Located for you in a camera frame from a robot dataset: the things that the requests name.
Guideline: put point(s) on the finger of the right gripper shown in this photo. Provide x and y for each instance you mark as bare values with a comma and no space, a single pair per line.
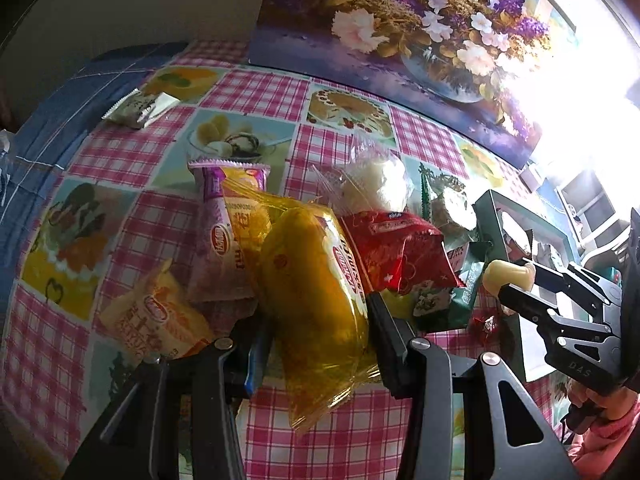
550,324
586,289

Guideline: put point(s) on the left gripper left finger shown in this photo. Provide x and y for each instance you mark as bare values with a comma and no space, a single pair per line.
247,349

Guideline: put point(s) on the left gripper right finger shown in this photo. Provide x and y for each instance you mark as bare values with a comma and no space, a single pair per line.
410,366

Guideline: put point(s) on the yellow jelly cup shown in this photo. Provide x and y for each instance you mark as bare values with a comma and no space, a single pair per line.
499,273

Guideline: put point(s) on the small red milk candy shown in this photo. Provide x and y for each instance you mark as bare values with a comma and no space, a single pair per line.
485,329

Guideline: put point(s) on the dark green biscuit pack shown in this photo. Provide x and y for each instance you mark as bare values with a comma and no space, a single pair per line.
438,309

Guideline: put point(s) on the yellow soft bread bag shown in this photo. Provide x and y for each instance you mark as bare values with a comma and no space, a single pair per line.
306,279

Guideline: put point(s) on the orange swiss roll pack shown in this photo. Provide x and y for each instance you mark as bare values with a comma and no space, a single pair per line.
155,317

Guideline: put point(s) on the red foil snack bag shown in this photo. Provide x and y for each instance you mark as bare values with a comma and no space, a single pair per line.
397,251

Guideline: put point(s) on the purple swiss roll pack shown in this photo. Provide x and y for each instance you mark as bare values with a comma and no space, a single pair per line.
218,269

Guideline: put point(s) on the clear green pastry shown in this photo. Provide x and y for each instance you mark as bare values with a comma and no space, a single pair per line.
445,204

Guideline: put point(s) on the clear white pastry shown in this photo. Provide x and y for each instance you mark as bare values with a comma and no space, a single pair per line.
373,180

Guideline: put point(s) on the white silver snack sachet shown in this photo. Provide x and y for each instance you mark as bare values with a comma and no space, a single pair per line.
138,110

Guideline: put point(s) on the red white milk biscuit pack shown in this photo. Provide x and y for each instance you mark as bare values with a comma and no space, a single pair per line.
517,245

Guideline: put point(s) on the green white patterned snack pack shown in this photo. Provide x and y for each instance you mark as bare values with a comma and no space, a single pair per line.
548,256

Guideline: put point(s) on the person's right hand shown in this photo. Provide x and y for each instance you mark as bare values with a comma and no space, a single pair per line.
588,407

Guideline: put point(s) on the teal rimmed white tray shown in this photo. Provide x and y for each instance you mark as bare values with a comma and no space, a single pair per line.
522,346

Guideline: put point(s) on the white shelf unit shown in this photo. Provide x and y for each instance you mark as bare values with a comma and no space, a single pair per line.
598,224

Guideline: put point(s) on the checkered fruit tablecloth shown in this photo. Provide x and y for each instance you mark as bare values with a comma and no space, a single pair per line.
102,194

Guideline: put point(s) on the flower painting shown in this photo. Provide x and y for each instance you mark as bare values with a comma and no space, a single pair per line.
475,66

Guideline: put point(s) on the blue quilted cloth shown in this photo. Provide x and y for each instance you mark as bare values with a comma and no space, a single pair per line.
42,151

